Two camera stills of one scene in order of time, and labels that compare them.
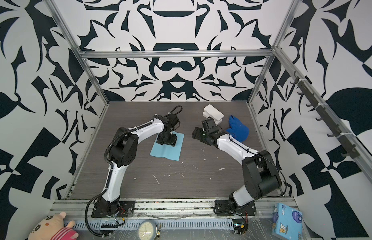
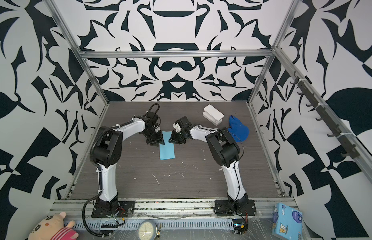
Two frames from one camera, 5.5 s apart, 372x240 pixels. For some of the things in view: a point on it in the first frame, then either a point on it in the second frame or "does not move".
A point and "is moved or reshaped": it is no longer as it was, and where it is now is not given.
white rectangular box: (210, 110) does not move
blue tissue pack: (287, 222) does not move
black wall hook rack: (347, 139) does not move
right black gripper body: (202, 135) → (179, 137)
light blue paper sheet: (173, 152) is moved or reshaped
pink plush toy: (53, 227) does not move
